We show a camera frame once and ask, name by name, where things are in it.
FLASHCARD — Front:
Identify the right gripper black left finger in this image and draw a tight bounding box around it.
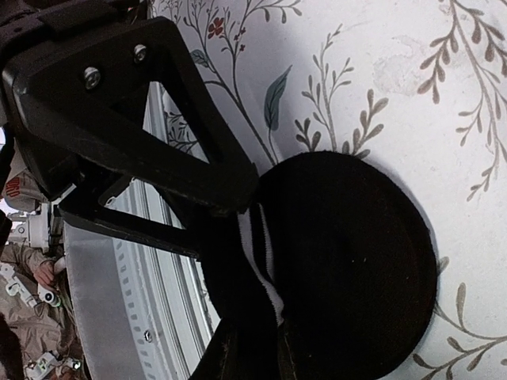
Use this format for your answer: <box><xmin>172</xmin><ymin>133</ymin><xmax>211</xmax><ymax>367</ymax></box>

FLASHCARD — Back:
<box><xmin>189</xmin><ymin>318</ymin><xmax>246</xmax><ymax>380</ymax></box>

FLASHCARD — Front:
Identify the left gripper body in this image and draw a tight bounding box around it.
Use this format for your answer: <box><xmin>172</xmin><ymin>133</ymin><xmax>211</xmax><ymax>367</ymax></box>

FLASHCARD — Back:
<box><xmin>1</xmin><ymin>1</ymin><xmax>135</xmax><ymax>200</ymax></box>

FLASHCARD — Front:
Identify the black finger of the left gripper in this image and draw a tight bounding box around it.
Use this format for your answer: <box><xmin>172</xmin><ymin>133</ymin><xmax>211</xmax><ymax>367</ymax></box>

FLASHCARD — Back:
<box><xmin>59</xmin><ymin>173</ymin><xmax>200</xmax><ymax>260</ymax></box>
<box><xmin>2</xmin><ymin>17</ymin><xmax>258</xmax><ymax>215</ymax></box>

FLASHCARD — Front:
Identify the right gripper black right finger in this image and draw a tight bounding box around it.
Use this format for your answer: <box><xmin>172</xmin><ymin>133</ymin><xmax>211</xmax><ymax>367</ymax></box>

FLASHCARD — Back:
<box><xmin>277</xmin><ymin>324</ymin><xmax>315</xmax><ymax>380</ymax></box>

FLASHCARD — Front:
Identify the black sock with white stripes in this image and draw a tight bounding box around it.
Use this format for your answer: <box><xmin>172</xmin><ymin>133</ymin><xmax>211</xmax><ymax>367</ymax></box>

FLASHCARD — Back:
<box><xmin>194</xmin><ymin>151</ymin><xmax>437</xmax><ymax>379</ymax></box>

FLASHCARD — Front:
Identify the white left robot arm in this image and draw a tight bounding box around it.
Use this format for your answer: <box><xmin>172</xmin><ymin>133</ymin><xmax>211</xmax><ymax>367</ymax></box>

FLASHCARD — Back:
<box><xmin>1</xmin><ymin>1</ymin><xmax>258</xmax><ymax>258</ymax></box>

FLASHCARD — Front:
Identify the person in beige clothes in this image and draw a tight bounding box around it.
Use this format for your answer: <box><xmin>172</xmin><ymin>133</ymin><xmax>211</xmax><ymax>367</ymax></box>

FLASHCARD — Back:
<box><xmin>1</xmin><ymin>243</ymin><xmax>87</xmax><ymax>379</ymax></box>

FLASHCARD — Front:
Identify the floral white table mat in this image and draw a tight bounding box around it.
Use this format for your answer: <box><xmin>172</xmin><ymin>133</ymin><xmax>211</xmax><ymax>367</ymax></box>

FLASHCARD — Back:
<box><xmin>148</xmin><ymin>1</ymin><xmax>506</xmax><ymax>379</ymax></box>

